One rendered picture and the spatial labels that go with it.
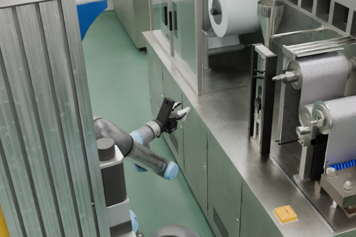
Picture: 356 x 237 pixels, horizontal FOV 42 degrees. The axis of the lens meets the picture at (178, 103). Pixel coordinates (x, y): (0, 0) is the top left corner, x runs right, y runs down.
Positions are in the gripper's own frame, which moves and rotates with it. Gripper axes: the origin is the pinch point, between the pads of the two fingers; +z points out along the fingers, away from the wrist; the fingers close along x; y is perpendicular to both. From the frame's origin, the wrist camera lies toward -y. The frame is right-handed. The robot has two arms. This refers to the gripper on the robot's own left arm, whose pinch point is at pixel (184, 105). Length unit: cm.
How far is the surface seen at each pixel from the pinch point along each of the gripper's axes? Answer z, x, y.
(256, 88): 35.1, 17.7, -1.6
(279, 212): -6, 59, 23
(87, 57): 190, -287, 164
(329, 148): 22, 63, 3
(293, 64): 40, 31, -18
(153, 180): 60, -65, 134
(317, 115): 23, 53, -10
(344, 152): 29, 68, 6
